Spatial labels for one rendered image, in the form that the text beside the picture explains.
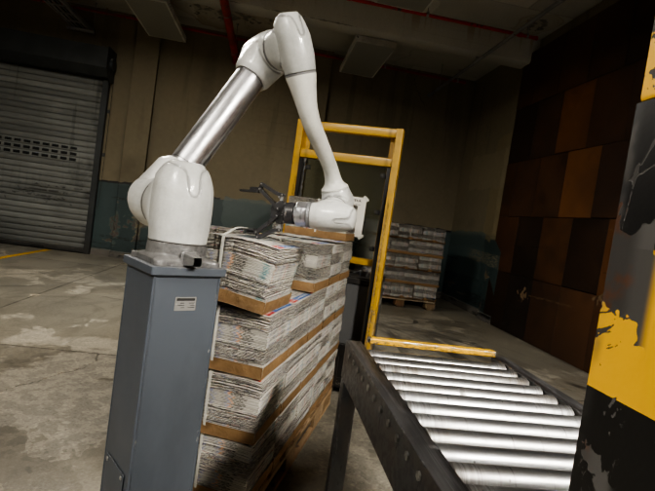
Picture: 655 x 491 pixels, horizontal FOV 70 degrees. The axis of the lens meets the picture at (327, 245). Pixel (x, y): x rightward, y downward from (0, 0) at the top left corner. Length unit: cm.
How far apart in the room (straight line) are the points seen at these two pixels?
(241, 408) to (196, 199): 78
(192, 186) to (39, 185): 825
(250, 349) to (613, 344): 150
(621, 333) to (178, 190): 114
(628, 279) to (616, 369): 3
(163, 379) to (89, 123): 810
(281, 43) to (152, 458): 122
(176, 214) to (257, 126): 758
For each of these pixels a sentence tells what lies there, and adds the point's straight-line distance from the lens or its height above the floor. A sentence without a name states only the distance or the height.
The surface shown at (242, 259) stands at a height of 100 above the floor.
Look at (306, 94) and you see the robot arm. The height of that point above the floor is 155.
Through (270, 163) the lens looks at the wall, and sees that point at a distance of 869.
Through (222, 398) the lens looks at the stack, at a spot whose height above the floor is 51.
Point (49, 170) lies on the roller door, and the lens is 938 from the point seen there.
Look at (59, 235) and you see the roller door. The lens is 931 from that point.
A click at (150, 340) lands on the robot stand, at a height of 81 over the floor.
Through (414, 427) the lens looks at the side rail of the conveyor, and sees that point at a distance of 98.
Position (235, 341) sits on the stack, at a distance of 165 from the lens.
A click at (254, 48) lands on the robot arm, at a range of 163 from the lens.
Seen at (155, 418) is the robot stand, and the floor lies 61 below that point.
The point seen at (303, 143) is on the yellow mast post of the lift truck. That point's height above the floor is 169.
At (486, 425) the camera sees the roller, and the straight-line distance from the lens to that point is 110.
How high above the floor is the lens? 117
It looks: 3 degrees down
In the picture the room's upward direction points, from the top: 8 degrees clockwise
